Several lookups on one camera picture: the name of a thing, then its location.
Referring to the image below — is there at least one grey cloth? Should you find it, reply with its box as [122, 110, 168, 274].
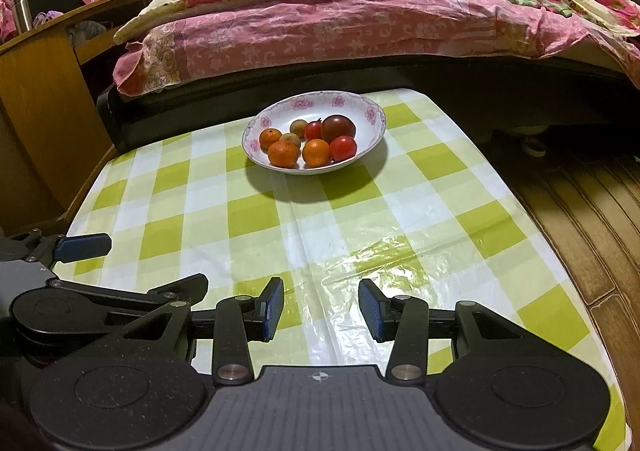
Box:
[67, 21, 113, 44]

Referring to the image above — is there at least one steel thermos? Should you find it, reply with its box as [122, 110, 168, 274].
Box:
[12, 0, 33, 32]

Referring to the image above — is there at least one white floral plate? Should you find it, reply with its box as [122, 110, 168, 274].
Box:
[242, 90, 388, 175]

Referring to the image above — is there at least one pink floral bedsheet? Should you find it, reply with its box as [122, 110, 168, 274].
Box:
[112, 0, 601, 97]

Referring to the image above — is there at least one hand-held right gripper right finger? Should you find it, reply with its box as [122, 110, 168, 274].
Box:
[358, 278, 526, 383]

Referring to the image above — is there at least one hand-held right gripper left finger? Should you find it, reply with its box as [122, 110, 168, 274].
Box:
[120, 276, 286, 386]

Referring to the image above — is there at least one black bed frame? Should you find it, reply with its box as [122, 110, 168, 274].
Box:
[96, 48, 640, 154]

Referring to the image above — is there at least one green checkered tablecloth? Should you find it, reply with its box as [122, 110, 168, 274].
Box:
[52, 88, 626, 451]

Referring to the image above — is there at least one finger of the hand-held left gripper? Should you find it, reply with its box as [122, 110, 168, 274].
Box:
[69, 273, 209, 333]
[0, 229, 113, 268]

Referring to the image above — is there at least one wooden desk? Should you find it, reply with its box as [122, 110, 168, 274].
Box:
[0, 0, 161, 237]

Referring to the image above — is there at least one dark red tomato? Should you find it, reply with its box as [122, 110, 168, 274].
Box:
[321, 114, 357, 143]

